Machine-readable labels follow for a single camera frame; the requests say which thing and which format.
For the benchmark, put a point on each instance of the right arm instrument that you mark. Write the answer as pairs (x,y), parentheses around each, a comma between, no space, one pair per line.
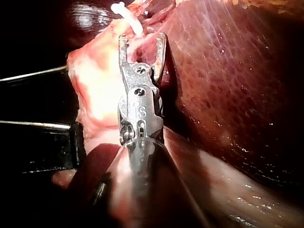
(139,104)

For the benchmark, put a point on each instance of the right arm instrument jaw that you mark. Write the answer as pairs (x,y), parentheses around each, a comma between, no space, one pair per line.
(123,51)
(161,54)

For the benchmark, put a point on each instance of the dark right arm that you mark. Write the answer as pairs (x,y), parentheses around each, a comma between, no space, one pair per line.
(147,180)

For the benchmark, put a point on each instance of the dark red liver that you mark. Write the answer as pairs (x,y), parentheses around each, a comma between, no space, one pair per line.
(225,83)

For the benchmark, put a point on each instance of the pale fatty tissue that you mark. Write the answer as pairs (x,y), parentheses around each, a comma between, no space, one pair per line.
(97,78)
(273,5)

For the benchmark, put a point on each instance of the white clip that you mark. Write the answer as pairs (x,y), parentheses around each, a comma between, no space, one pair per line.
(133,22)

